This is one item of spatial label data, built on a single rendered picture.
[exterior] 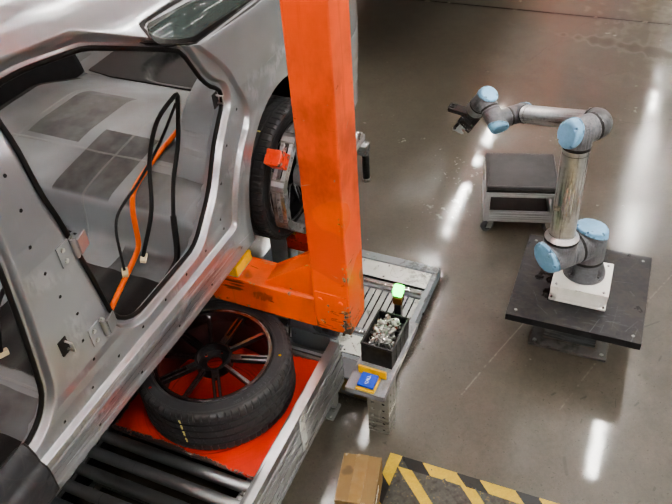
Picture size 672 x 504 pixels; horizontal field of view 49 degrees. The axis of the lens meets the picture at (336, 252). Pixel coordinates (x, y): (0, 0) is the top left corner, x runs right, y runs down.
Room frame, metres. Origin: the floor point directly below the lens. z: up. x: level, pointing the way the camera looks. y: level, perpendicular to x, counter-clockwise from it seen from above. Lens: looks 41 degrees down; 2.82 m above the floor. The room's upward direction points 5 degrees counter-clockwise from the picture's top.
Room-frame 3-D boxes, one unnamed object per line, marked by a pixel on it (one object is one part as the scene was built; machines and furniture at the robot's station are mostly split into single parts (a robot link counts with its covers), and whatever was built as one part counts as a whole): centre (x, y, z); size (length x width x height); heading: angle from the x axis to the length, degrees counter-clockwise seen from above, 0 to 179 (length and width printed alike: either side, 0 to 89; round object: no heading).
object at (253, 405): (2.07, 0.55, 0.39); 0.66 x 0.66 x 0.24
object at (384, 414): (2.00, -0.15, 0.21); 0.10 x 0.10 x 0.42; 64
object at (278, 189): (2.81, 0.11, 0.85); 0.54 x 0.07 x 0.54; 154
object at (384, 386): (2.03, -0.16, 0.44); 0.43 x 0.17 x 0.03; 154
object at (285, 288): (2.34, 0.30, 0.69); 0.52 x 0.17 x 0.35; 64
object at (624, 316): (2.49, -1.16, 0.15); 0.60 x 0.60 x 0.30; 65
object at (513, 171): (3.41, -1.09, 0.17); 0.43 x 0.36 x 0.34; 80
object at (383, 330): (2.06, -0.17, 0.51); 0.20 x 0.14 x 0.13; 152
